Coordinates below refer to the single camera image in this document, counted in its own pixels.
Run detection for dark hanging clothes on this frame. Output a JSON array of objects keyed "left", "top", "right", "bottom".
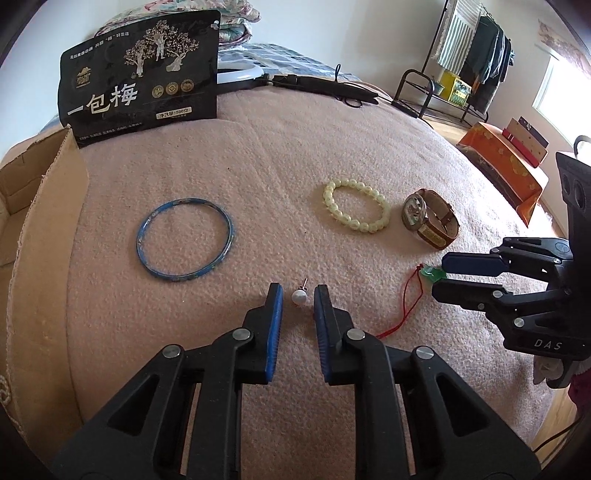
[{"left": 462, "top": 14, "right": 515, "bottom": 112}]

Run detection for black snack bag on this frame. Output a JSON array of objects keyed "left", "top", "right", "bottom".
[{"left": 57, "top": 9, "right": 222, "bottom": 148}]

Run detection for green pendant with red cord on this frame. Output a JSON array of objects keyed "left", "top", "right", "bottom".
[{"left": 375, "top": 264, "right": 448, "bottom": 341}]

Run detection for striped hanging cloth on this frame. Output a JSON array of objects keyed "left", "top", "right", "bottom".
[{"left": 436, "top": 0, "right": 481, "bottom": 77}]

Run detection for pale green bead bracelet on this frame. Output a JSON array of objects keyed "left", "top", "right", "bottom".
[{"left": 322, "top": 178, "right": 391, "bottom": 234}]

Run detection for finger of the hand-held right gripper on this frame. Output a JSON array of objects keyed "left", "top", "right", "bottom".
[
  {"left": 441, "top": 236, "right": 575, "bottom": 291},
  {"left": 431, "top": 279, "right": 551, "bottom": 334}
]

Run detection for leather strap wristwatch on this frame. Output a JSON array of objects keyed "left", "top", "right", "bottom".
[{"left": 401, "top": 188, "right": 461, "bottom": 251}]

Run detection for folded floral quilt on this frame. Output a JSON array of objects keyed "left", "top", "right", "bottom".
[{"left": 95, "top": 0, "right": 262, "bottom": 44}]

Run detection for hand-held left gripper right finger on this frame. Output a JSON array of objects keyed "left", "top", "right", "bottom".
[{"left": 313, "top": 285, "right": 541, "bottom": 480}]

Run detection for yellow green box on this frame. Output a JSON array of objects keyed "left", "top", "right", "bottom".
[{"left": 438, "top": 71, "right": 472, "bottom": 104}]

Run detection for black ring light cable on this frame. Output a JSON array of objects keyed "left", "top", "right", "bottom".
[{"left": 335, "top": 65, "right": 435, "bottom": 127}]

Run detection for person's right forearm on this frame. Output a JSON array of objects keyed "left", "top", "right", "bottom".
[{"left": 569, "top": 367, "right": 591, "bottom": 418}]

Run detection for black metal floor rack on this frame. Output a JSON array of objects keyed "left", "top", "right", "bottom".
[{"left": 392, "top": 69, "right": 467, "bottom": 123}]

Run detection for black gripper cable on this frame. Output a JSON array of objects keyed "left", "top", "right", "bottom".
[{"left": 530, "top": 413, "right": 591, "bottom": 459}]

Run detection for white ring light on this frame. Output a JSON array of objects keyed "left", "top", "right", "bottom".
[{"left": 217, "top": 65, "right": 271, "bottom": 88}]

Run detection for blue plaid bedsheet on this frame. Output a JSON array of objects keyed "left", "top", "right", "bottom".
[{"left": 217, "top": 42, "right": 356, "bottom": 77}]

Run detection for cardboard box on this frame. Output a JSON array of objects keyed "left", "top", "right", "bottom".
[{"left": 0, "top": 124, "right": 90, "bottom": 462}]

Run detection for blue bangle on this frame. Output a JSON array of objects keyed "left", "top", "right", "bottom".
[{"left": 136, "top": 198, "right": 235, "bottom": 281}]

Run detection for window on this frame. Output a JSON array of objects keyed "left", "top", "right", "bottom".
[{"left": 531, "top": 18, "right": 591, "bottom": 139}]

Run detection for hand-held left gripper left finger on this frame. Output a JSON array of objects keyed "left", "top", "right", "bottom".
[{"left": 51, "top": 282, "right": 284, "bottom": 480}]

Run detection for person's right hand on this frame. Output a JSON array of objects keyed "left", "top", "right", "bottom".
[{"left": 534, "top": 356, "right": 570, "bottom": 385}]

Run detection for black clothes rack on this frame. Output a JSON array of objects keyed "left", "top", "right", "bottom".
[{"left": 429, "top": 0, "right": 515, "bottom": 125}]

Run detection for red and blue card box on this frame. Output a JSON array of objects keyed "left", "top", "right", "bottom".
[{"left": 502, "top": 116, "right": 549, "bottom": 168}]

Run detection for pink blanket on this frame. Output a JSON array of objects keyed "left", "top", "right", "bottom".
[{"left": 9, "top": 78, "right": 568, "bottom": 480}]

